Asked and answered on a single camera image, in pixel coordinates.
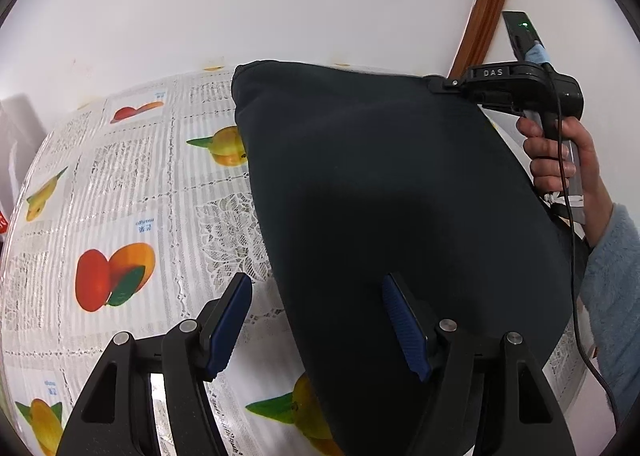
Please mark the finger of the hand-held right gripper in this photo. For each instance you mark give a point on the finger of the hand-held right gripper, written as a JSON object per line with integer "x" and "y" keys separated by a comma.
{"x": 445, "y": 84}

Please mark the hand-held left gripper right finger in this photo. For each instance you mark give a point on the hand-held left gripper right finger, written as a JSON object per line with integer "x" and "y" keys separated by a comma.
{"x": 406, "y": 333}

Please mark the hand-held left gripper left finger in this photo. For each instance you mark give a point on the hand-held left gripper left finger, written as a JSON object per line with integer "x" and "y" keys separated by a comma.
{"x": 229, "y": 323}

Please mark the black sweatshirt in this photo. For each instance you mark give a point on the black sweatshirt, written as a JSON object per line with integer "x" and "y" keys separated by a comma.
{"x": 400, "y": 196}

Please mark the person's right forearm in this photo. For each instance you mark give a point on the person's right forearm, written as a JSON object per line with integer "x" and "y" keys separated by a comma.
{"x": 615, "y": 306}

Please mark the person's right hand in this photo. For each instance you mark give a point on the person's right hand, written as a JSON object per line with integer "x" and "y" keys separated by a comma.
{"x": 555, "y": 170}

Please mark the fruit print tablecloth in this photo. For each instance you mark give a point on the fruit print tablecloth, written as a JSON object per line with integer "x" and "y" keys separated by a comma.
{"x": 150, "y": 186}

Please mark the red paper bag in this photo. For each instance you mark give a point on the red paper bag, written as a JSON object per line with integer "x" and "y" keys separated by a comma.
{"x": 2, "y": 223}

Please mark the white plastic bag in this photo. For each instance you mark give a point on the white plastic bag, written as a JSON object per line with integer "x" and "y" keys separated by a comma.
{"x": 15, "y": 135}

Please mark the brown wooden door frame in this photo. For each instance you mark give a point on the brown wooden door frame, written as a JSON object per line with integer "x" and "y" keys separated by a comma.
{"x": 487, "y": 10}

